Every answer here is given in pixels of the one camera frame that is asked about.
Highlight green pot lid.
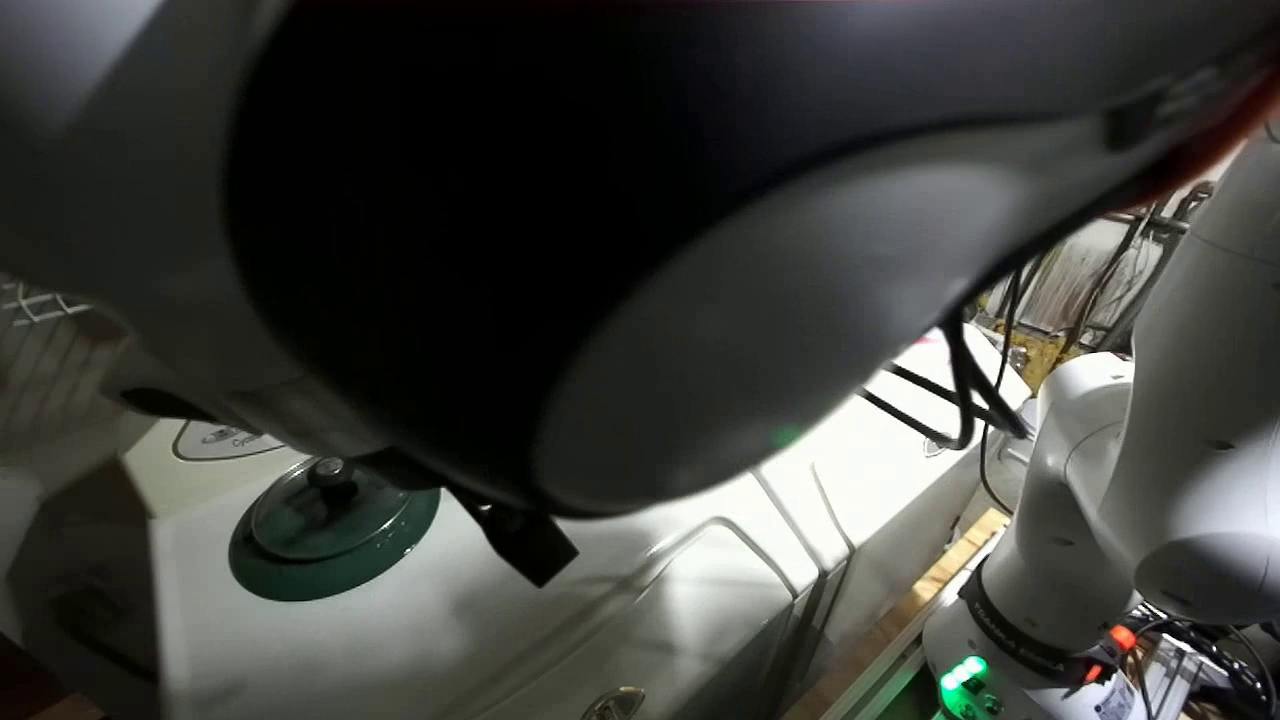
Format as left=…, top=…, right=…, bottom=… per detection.
left=228, top=455, right=444, bottom=605

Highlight wooden plank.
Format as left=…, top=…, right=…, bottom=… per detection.
left=783, top=504, right=1012, bottom=720

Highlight green lit indicator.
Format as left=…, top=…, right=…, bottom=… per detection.
left=937, top=650, right=1006, bottom=720

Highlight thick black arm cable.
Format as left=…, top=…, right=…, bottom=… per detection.
left=861, top=313, right=1042, bottom=453

